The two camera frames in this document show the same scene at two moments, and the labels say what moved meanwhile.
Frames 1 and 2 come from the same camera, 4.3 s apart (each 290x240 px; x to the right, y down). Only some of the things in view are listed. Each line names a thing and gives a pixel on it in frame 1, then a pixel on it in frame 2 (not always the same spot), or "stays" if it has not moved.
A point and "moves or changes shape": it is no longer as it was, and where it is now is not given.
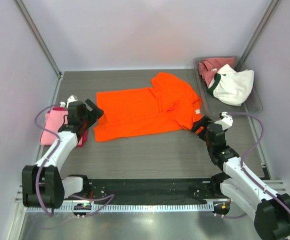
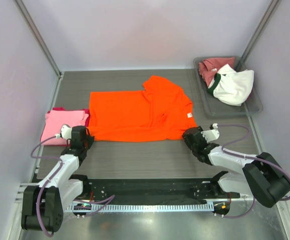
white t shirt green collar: [230, 87] stays
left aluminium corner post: [39, 35] stays
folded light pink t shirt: [54, 120] stays
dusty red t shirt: [209, 67] stays
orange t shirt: [170, 104] moves or changes shape
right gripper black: [203, 122] → [186, 141]
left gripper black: [97, 112] → [90, 140]
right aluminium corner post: [260, 29] stays
